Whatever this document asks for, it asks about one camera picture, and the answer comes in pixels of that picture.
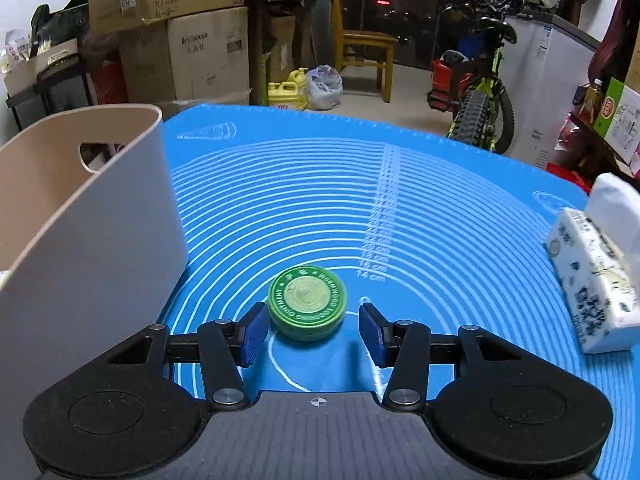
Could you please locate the wooden chair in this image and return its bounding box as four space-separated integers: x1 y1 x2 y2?
330 0 398 103

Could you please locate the black metal shelf rack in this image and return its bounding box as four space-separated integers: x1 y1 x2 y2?
6 53 98 131

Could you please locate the white chest freezer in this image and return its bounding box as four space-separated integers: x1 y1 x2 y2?
500 14 599 169

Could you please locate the blue silicone baking mat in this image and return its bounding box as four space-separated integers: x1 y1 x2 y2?
164 105 639 479

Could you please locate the large cardboard box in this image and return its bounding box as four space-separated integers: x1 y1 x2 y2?
118 6 250 114

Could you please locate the beige plastic storage bin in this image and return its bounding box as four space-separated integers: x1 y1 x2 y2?
1 104 188 479

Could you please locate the yellow oil jug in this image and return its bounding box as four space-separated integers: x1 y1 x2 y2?
267 67 308 110

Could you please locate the white tissue pack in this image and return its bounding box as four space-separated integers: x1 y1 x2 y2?
546 174 639 354

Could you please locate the white plastic bag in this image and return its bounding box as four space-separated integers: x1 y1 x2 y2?
306 65 343 110

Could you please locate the red bucket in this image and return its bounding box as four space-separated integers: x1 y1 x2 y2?
426 60 473 112

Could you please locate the green black bicycle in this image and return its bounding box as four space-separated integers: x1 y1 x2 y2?
432 0 524 155

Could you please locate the green round ointment tin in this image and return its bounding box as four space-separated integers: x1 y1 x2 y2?
268 264 347 341

